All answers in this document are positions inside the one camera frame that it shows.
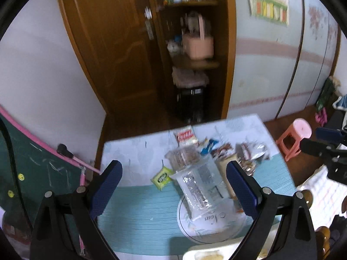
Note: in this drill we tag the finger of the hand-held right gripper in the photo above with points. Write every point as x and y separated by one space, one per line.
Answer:
314 147
328 134

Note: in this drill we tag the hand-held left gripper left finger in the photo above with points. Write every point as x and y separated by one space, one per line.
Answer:
107 189

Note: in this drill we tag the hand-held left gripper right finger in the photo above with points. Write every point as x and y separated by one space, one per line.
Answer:
241 189

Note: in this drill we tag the brown patterned snack packet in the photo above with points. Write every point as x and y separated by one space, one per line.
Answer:
248 168

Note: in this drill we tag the silver snack packet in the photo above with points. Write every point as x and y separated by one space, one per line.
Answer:
252 151

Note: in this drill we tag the clear cracker packet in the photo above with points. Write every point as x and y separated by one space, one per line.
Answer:
195 184

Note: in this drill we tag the green candy packet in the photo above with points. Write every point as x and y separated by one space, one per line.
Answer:
162 178

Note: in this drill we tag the white plastic basket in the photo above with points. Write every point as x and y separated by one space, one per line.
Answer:
195 250

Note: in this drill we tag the dark box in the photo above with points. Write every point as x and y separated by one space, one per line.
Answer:
336 119

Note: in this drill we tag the pink slippers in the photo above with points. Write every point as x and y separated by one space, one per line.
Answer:
321 117

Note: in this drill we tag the pink plastic stool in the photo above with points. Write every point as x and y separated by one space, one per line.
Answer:
294 132

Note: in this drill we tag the white checked blanket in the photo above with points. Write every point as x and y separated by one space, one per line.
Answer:
322 195

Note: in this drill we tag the teal table mat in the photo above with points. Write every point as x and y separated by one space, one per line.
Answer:
135 216

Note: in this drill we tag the green bag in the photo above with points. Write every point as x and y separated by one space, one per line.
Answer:
326 94

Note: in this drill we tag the wooden bedpost knob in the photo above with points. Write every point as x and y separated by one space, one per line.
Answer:
307 199
322 241

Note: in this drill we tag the dark brown snack packet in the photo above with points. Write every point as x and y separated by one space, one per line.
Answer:
223 149

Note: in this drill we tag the white round printed plate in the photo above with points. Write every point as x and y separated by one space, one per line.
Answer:
211 230

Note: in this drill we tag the blue snack packet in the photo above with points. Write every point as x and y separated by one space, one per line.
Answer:
208 146

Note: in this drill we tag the black board clip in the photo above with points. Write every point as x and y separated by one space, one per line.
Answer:
64 150

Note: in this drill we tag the yellow snack packet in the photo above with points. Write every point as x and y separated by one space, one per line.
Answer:
208 256

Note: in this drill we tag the red white snack packet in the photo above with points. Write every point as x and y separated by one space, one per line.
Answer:
185 136

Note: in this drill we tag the pale floral wardrobe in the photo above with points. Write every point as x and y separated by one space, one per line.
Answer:
260 73

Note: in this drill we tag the black bin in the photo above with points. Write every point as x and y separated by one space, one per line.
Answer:
191 103

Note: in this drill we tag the wooden shelf cabinet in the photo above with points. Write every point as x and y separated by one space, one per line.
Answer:
229 59

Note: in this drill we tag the pink folded cloth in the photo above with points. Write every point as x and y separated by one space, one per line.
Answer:
189 77

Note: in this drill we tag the wooden door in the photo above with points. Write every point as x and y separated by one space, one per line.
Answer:
108 46

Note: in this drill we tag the green chalkboard pink frame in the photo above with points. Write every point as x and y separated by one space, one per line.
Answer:
27 168

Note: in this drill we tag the wall poster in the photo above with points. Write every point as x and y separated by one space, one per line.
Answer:
268 2

